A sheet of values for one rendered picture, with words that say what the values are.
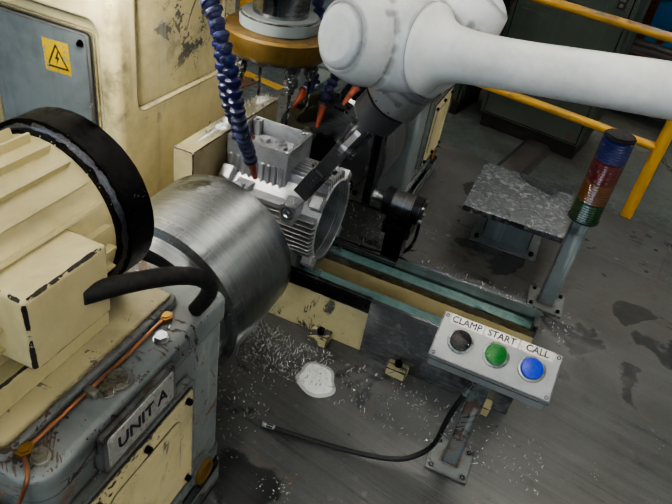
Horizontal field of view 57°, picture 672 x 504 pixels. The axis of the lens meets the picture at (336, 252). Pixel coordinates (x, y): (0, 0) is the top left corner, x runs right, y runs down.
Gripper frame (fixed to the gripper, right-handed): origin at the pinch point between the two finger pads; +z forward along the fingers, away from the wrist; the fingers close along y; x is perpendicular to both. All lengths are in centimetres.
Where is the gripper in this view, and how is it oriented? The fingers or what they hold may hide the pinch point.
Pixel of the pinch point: (312, 182)
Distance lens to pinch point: 105.9
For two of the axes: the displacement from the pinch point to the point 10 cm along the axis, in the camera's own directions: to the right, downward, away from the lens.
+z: -5.8, 5.2, 6.3
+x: 7.1, 7.0, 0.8
